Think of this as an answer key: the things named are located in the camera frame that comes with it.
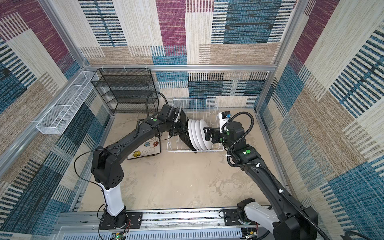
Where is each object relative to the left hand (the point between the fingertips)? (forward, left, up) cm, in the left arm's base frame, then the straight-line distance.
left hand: (190, 126), depth 84 cm
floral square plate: (-2, +24, -18) cm, 30 cm away
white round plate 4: (-16, -9, +9) cm, 20 cm away
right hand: (-7, -11, +6) cm, 14 cm away
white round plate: (-3, 0, -4) cm, 4 cm away
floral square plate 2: (-6, +3, -2) cm, 7 cm away
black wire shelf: (+36, +46, -3) cm, 59 cm away
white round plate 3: (+6, -8, -6) cm, 12 cm away
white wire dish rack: (+32, -12, -18) cm, 38 cm away
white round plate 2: (-3, -5, -5) cm, 7 cm away
